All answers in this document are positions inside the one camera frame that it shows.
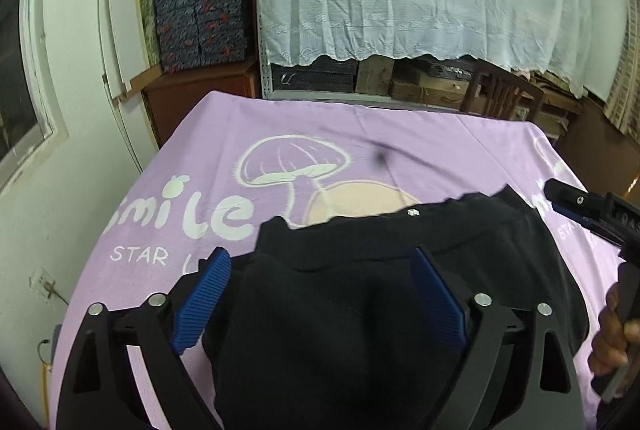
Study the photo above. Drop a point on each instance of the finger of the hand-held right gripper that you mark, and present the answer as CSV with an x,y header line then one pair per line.
x,y
570,197

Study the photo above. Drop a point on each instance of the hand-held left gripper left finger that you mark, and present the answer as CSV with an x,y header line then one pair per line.
x,y
200,305

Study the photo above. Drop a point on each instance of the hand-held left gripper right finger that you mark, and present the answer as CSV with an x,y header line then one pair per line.
x,y
437,305

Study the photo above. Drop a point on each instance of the black hoodie with yellow lining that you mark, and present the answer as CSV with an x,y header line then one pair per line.
x,y
350,310

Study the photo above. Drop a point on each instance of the person's right hand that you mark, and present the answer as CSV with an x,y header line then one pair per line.
x,y
607,345

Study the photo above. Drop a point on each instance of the dark wooden chair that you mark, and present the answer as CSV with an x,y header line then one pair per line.
x,y
500,94

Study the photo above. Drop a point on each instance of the purple printed blanket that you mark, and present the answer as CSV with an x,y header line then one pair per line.
x,y
400,134

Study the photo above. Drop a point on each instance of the brown wooden cabinet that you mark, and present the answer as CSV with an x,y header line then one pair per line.
x,y
200,94

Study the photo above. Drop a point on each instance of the stack of blue patterned boxes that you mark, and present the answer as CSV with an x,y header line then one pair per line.
x,y
200,24

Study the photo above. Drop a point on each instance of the white board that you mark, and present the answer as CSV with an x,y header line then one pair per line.
x,y
111,34

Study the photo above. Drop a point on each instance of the white wall socket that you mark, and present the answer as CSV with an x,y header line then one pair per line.
x,y
42,282

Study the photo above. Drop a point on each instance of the window with white frame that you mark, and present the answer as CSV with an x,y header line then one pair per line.
x,y
20,84

